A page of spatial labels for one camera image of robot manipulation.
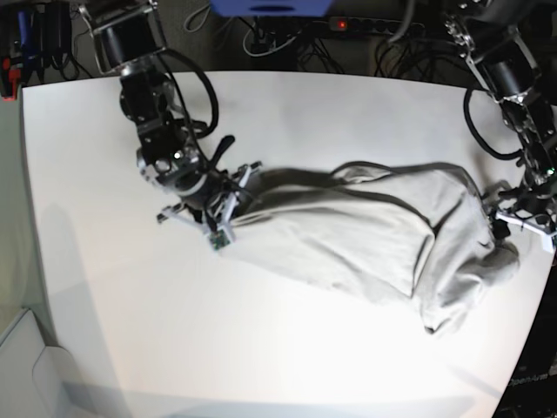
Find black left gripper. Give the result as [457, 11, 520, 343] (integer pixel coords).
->
[500, 173, 556, 222]

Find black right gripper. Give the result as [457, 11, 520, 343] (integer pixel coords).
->
[137, 145, 230, 212]

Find beige t-shirt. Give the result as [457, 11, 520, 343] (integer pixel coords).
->
[223, 162, 520, 334]

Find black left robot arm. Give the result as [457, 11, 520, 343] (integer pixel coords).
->
[442, 1, 556, 225]

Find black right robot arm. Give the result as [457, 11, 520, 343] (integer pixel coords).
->
[79, 1, 234, 212]

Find blue box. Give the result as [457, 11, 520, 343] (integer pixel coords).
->
[210, 0, 332, 17]

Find red black tool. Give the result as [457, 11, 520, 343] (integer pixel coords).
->
[1, 57, 21, 101]

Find black power strip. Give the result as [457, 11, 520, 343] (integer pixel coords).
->
[328, 17, 401, 36]

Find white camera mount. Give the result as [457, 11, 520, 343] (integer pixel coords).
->
[485, 189, 556, 254]

